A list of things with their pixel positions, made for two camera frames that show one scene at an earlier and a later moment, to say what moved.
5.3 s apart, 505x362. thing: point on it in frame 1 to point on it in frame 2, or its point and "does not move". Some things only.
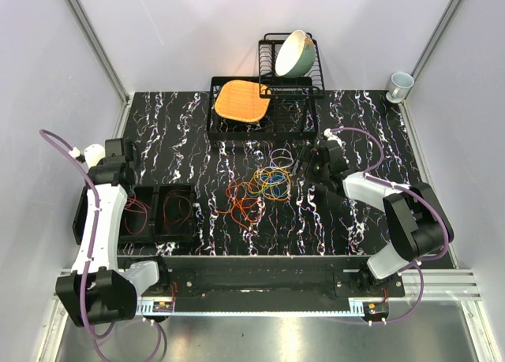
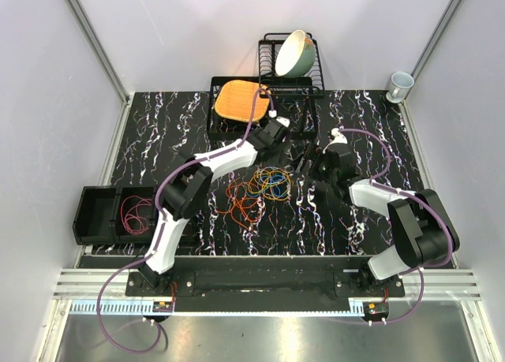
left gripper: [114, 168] to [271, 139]
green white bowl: [296, 54] does not move
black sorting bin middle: [139, 224] does not move
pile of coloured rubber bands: [274, 184] does not move
